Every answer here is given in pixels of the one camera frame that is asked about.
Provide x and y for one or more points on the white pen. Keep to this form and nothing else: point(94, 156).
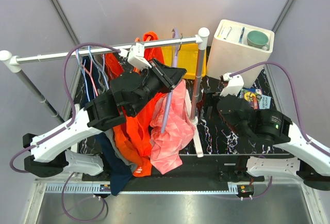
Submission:
point(226, 32)

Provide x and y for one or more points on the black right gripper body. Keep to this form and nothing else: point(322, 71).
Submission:
point(210, 99)

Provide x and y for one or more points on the yellow plastic crate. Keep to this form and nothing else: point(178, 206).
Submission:
point(187, 58)

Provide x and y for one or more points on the pink clothes hanger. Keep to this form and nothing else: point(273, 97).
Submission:
point(90, 86)

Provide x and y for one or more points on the pink patterned shorts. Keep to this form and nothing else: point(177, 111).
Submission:
point(178, 133)

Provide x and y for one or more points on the black marble table mat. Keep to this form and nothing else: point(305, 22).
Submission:
point(216, 137)

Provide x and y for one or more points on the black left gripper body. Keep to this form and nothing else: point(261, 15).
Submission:
point(155, 81)

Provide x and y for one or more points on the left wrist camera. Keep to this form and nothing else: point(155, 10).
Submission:
point(135, 56)

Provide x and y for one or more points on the white storage box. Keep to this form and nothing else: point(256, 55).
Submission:
point(227, 56)

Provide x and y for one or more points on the navy blue garment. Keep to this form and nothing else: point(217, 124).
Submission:
point(116, 171)

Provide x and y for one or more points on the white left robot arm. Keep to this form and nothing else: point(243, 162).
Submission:
point(128, 94)

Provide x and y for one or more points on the orange garment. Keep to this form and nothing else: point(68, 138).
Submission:
point(133, 137)

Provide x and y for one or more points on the blue pen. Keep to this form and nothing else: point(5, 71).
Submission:
point(241, 35)

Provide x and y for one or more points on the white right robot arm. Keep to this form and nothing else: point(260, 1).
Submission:
point(269, 126)

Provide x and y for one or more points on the grey garment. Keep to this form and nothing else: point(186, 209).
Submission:
point(103, 79)

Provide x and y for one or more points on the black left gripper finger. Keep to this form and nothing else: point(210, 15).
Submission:
point(175, 76)
point(163, 68)

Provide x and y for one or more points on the treehouse children's book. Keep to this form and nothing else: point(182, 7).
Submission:
point(255, 98)

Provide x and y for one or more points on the teal ceramic cup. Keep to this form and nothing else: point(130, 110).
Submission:
point(257, 39)

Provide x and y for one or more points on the silver clothes rack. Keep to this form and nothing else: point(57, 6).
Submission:
point(13, 63)

